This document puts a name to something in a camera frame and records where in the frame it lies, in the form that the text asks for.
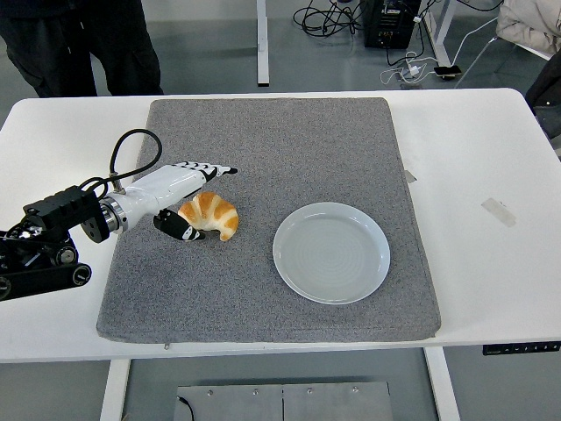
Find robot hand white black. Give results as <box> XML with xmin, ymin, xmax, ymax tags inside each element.
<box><xmin>114</xmin><ymin>161</ymin><xmax>239</xmax><ymax>243</ymax></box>

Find croissant bread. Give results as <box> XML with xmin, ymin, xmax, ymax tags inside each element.
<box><xmin>177</xmin><ymin>191</ymin><xmax>240</xmax><ymax>242</ymax></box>

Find grey round plate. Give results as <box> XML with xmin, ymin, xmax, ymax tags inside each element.
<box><xmin>272</xmin><ymin>201</ymin><xmax>392</xmax><ymax>306</ymax></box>

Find grey metal plate with screws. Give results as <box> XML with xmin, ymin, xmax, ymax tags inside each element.
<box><xmin>174</xmin><ymin>381</ymin><xmax>394</xmax><ymax>421</ymax></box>

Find grey fabric mat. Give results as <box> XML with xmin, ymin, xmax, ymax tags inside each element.
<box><xmin>96</xmin><ymin>96</ymin><xmax>442</xmax><ymax>345</ymax></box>

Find person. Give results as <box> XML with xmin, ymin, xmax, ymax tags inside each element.
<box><xmin>0</xmin><ymin>0</ymin><xmax>165</xmax><ymax>98</ymax></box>

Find white table leg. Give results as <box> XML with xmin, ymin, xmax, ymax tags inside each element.
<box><xmin>98</xmin><ymin>359</ymin><xmax>131</xmax><ymax>421</ymax></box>
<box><xmin>423</xmin><ymin>347</ymin><xmax>461</xmax><ymax>421</ymax></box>

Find black computer case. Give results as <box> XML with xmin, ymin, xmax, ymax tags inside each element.
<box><xmin>361</xmin><ymin>0</ymin><xmax>422</xmax><ymax>50</ymax></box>

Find black phone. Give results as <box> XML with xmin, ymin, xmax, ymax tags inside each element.
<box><xmin>433</xmin><ymin>64</ymin><xmax>464</xmax><ymax>81</ymax></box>

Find large grey tape piece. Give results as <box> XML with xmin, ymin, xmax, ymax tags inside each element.
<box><xmin>480</xmin><ymin>196</ymin><xmax>517</xmax><ymax>228</ymax></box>

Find black table control panel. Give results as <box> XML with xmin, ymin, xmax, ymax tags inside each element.
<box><xmin>482</xmin><ymin>341</ymin><xmax>561</xmax><ymax>356</ymax></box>

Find black fabric object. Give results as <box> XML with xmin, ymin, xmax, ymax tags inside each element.
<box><xmin>524</xmin><ymin>61</ymin><xmax>561</xmax><ymax>146</ymax></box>

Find beige jacket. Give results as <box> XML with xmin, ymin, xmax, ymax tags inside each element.
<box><xmin>495</xmin><ymin>0</ymin><xmax>561</xmax><ymax>56</ymax></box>

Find white far table post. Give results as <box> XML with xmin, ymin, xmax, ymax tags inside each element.
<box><xmin>255</xmin><ymin>0</ymin><xmax>270</xmax><ymax>87</ymax></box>

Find thin black cable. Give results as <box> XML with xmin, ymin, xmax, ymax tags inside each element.
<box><xmin>175</xmin><ymin>396</ymin><xmax>195</xmax><ymax>421</ymax></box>

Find black floor cables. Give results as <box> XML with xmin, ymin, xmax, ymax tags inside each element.
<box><xmin>292</xmin><ymin>0</ymin><xmax>365</xmax><ymax>37</ymax></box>

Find white charger with cable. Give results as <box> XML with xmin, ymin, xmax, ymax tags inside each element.
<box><xmin>379</xmin><ymin>50</ymin><xmax>439</xmax><ymax>87</ymax></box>

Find white slanted frame leg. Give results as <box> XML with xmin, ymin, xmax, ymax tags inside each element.
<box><xmin>420</xmin><ymin>0</ymin><xmax>452</xmax><ymax>67</ymax></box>

